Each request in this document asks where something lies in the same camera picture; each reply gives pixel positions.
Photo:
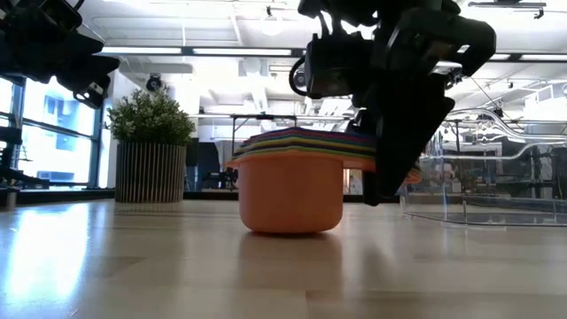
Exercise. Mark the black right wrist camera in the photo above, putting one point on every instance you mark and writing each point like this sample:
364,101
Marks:
336,66

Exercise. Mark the black ceiling spotlight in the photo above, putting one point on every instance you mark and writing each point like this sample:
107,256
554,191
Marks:
153,83

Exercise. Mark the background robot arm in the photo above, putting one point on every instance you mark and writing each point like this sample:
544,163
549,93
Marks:
221,177

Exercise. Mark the white cloth cover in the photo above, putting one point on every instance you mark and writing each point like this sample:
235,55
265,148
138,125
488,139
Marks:
223,155

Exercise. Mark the black table frame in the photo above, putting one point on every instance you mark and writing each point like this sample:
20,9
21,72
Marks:
212,195

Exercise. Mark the potted plant in striped pot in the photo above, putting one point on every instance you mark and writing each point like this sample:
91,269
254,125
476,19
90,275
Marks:
150,168

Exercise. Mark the purple plastic measuring cup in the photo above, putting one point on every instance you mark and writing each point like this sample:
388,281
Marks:
310,146

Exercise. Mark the red plastic measuring cup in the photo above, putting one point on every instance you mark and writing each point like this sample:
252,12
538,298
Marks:
310,132

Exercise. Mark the teal plastic measuring cup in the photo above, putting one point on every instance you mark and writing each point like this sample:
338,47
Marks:
310,136

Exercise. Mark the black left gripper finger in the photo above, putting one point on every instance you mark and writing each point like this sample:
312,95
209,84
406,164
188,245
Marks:
88,71
95,97

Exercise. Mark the clear plastic basket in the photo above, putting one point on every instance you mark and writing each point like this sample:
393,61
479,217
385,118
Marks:
509,217

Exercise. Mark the orange plastic measuring cup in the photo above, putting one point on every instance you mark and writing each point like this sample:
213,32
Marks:
290,195

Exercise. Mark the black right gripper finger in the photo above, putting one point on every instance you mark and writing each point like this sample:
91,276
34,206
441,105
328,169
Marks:
407,133
365,119

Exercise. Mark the large window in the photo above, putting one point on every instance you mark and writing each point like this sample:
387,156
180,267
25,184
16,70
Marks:
57,124

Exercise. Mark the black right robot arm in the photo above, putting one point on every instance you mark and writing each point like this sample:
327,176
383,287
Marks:
354,9

